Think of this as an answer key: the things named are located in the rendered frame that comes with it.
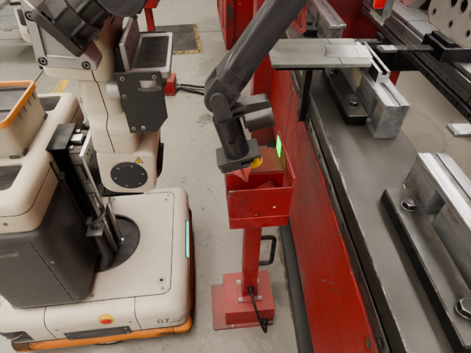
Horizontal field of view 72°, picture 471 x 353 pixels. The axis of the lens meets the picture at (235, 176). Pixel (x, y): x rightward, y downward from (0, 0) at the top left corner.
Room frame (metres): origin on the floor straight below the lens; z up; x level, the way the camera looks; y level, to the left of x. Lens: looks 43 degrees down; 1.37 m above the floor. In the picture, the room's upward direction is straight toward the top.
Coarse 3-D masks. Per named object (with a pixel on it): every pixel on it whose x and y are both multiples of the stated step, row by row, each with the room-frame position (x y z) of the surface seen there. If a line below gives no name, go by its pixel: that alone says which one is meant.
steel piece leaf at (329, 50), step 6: (324, 48) 0.89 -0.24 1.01; (330, 48) 0.92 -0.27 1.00; (336, 48) 0.92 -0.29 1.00; (342, 48) 0.92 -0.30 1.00; (348, 48) 0.92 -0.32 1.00; (354, 48) 0.92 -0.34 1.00; (324, 54) 0.87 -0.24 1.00; (330, 54) 0.88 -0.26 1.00; (336, 54) 0.88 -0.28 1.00; (342, 54) 0.88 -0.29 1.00; (348, 54) 0.88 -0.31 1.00; (354, 54) 0.88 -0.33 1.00
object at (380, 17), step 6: (372, 0) 0.95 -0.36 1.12; (390, 0) 0.86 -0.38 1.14; (372, 6) 0.93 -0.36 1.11; (384, 6) 0.86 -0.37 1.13; (390, 6) 0.86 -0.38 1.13; (372, 12) 0.95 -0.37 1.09; (378, 12) 0.89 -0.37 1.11; (384, 12) 0.86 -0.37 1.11; (390, 12) 0.86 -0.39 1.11; (378, 18) 0.90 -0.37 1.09; (384, 18) 0.86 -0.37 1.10
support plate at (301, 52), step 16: (272, 48) 0.92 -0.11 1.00; (288, 48) 0.92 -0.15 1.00; (304, 48) 0.92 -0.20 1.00; (320, 48) 0.92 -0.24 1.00; (272, 64) 0.82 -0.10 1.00; (288, 64) 0.82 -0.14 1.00; (304, 64) 0.82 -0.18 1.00; (320, 64) 0.82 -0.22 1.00; (336, 64) 0.82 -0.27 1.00; (352, 64) 0.82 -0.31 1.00; (368, 64) 0.82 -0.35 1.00
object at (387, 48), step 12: (432, 36) 0.95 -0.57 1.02; (444, 36) 0.92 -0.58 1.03; (384, 48) 0.91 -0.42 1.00; (396, 48) 0.91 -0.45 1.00; (408, 48) 0.91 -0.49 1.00; (420, 48) 0.91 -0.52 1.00; (432, 48) 0.91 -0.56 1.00; (444, 48) 0.87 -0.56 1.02; (456, 48) 0.87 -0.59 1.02; (468, 48) 0.87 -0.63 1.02; (444, 60) 0.86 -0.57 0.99; (456, 60) 0.86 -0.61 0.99; (468, 60) 0.86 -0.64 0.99
